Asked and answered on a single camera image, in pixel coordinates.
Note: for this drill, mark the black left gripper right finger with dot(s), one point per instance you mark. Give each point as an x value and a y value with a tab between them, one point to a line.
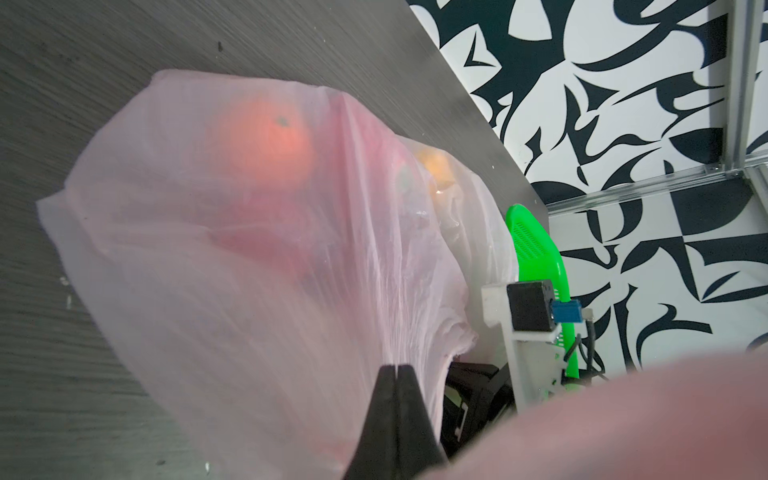
418	450

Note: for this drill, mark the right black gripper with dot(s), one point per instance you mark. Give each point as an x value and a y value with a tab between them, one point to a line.
475	396

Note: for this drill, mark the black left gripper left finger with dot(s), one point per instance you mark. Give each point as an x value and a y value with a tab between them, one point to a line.
376	455

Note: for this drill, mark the pink plastic bag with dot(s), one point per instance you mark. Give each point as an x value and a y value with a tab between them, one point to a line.
259	318

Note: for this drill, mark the red dragon fruit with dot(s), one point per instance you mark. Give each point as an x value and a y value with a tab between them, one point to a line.
268	142

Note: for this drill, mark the orange fruit in bag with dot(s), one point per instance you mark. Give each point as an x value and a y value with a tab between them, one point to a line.
438	165

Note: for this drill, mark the green plastic basket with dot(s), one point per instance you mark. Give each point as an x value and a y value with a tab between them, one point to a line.
539	259

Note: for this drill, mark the aluminium frame rail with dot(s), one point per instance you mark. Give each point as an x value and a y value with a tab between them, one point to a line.
745	23

